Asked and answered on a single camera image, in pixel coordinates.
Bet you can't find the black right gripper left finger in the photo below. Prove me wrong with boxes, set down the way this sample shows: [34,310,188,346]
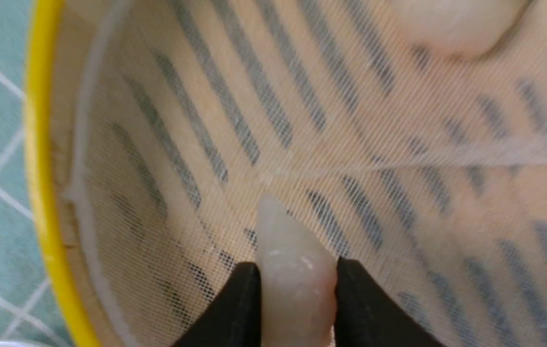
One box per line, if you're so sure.
[173,262,261,347]

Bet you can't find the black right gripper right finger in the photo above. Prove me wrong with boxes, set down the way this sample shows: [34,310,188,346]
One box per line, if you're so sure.
[334,257,443,347]

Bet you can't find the white square plate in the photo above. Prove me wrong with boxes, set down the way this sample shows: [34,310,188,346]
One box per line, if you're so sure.
[0,340,50,347]

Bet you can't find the white mesh steamer liner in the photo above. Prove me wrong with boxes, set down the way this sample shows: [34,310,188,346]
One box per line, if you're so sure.
[66,0,547,347]

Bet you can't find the green checked tablecloth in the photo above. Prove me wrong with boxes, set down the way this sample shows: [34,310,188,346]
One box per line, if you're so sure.
[0,0,72,347]

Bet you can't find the pale green dumpling in steamer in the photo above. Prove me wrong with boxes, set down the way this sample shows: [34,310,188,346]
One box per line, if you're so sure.
[390,0,529,59]

